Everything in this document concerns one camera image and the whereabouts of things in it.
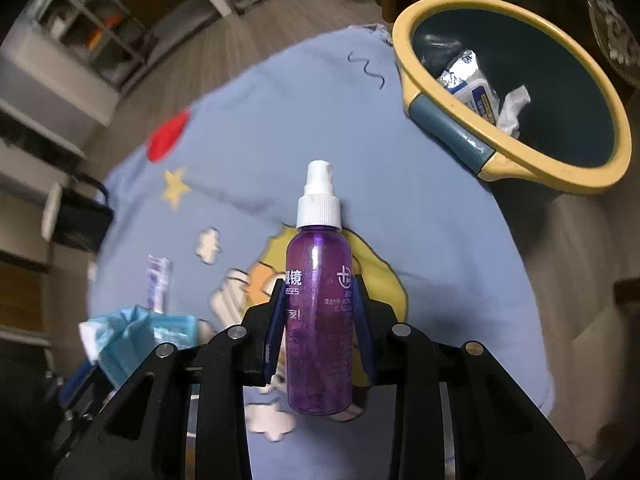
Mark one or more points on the grey metal shelf rack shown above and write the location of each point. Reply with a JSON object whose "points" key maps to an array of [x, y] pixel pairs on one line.
{"points": [[85, 25]]}

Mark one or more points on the light blue plastic packet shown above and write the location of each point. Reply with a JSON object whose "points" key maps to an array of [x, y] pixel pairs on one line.
{"points": [[135, 340]]}

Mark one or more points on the white crumpled tissue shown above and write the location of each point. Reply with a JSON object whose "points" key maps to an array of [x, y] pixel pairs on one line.
{"points": [[512, 107]]}

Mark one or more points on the white blue toothpaste tube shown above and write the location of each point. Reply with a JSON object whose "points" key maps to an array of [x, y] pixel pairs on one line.
{"points": [[157, 282]]}

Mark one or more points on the white blue wipes packet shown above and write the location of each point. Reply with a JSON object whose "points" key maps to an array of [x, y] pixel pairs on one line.
{"points": [[475, 95]]}

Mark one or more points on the blue printed blanket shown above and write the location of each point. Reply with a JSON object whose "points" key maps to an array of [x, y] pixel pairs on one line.
{"points": [[240, 125]]}

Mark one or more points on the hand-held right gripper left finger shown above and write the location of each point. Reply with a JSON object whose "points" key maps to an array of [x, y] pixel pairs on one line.
{"points": [[274, 332]]}

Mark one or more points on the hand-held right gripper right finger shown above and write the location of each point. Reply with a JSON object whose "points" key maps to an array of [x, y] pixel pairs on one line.
{"points": [[362, 332]]}

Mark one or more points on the purple spray bottle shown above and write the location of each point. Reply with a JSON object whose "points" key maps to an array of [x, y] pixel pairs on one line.
{"points": [[317, 270]]}

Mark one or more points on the black carry case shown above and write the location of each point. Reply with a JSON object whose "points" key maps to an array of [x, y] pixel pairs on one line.
{"points": [[80, 220]]}

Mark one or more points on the blue bin with yellow rim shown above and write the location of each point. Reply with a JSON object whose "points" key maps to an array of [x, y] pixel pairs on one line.
{"points": [[550, 85]]}

